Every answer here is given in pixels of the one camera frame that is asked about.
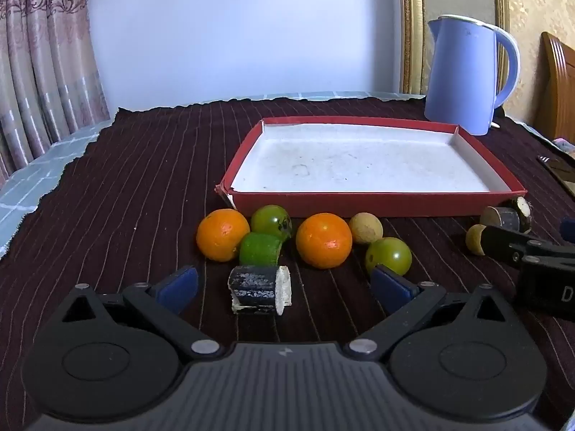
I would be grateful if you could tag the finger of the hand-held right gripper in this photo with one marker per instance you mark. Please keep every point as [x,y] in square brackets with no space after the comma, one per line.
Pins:
[498,242]
[569,231]

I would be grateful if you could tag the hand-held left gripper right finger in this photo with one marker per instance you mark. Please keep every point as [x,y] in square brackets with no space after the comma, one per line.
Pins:
[391,289]

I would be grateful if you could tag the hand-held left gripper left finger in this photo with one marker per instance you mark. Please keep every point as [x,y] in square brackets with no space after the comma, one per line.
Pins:
[177,289]

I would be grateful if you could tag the longan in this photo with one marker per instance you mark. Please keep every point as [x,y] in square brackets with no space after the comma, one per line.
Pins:
[474,239]
[366,228]

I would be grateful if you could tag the smooth dark sugarcane piece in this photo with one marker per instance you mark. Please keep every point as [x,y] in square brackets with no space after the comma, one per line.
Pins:
[502,217]

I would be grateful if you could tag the plain green tomato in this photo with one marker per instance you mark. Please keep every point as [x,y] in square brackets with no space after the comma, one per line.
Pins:
[388,256]

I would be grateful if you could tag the knobby dark sugarcane piece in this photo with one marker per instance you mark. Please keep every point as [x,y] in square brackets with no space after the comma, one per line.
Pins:
[524,210]

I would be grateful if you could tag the orange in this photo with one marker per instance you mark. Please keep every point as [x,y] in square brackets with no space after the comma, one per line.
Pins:
[323,240]
[220,235]

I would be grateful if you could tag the frosty dark sugarcane piece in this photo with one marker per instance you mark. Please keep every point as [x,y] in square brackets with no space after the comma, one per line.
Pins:
[258,289]

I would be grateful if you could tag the green cut cylinder piece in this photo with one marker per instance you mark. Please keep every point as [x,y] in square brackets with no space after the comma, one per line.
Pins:
[259,250]

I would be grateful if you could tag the green tomato with dark calyx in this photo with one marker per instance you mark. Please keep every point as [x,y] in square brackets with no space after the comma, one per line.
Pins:
[269,220]

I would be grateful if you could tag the red cardboard tray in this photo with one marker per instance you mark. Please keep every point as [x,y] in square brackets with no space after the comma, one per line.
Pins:
[359,161]

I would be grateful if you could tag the dark glossy flat panel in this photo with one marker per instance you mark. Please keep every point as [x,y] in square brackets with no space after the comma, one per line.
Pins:
[559,168]

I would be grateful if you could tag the patterned bedding cloth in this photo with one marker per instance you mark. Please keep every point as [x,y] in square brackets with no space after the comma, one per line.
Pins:
[565,142]

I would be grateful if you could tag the dark striped tablecloth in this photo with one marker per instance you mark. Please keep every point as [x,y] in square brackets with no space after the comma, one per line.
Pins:
[134,188]

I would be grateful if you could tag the wooden chair back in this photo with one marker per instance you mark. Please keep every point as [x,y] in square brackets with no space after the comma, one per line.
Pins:
[559,90]

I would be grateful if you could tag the blue electric kettle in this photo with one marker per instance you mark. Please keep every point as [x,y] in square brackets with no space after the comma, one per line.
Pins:
[458,76]

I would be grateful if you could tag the pink patterned curtain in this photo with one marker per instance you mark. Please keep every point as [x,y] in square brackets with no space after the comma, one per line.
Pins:
[36,54]

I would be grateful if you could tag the gold framed wall panel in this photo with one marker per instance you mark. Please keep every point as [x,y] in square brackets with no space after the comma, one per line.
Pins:
[411,31]

